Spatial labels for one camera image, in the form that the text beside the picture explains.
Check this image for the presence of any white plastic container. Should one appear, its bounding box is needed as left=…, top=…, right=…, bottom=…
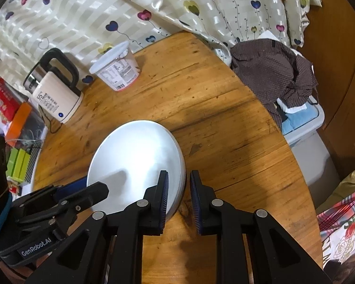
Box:
left=290, top=130, right=341, bottom=209

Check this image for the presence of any white electric kettle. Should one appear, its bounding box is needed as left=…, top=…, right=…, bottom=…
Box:
left=23, top=48, right=84, bottom=124

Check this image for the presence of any red cardboard box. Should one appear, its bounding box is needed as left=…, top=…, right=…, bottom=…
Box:
left=0, top=77, right=21, bottom=122

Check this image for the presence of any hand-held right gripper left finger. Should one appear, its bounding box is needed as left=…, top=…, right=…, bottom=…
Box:
left=23, top=170, right=170, bottom=284

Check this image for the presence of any floral printed blanket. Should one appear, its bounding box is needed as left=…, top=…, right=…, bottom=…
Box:
left=316, top=183, right=355, bottom=270

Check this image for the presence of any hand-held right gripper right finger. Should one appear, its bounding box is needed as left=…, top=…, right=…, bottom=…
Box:
left=190, top=170, right=333, bottom=284

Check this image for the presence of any clear plastic storage bin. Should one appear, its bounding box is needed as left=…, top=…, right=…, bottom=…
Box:
left=280, top=95, right=326, bottom=147

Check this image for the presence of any brown checked shirt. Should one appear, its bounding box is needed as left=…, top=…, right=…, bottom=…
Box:
left=231, top=38, right=318, bottom=131

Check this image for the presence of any white ceramic plate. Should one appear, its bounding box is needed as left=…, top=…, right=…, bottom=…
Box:
left=87, top=120, right=184, bottom=215
left=163, top=130, right=186, bottom=218

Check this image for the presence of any orange-lidded clear plastic box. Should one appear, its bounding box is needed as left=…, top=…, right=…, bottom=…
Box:
left=4, top=102, right=46, bottom=150

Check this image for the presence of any blue cloth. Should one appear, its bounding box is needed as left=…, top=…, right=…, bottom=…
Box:
left=282, top=106, right=317, bottom=133

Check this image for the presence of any heart-print white curtain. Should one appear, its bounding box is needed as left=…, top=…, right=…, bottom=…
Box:
left=0, top=0, right=323, bottom=95

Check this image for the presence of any black kettle power cable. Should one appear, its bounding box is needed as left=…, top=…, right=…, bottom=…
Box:
left=37, top=105, right=64, bottom=135

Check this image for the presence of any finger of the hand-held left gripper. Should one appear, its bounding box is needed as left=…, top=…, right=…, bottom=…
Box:
left=14, top=182, right=109, bottom=235
left=12, top=177, right=88, bottom=213

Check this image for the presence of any olive cloth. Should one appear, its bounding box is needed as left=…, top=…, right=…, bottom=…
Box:
left=316, top=166, right=355, bottom=213

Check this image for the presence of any white plastic tub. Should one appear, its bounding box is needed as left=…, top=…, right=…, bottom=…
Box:
left=89, top=42, right=142, bottom=92

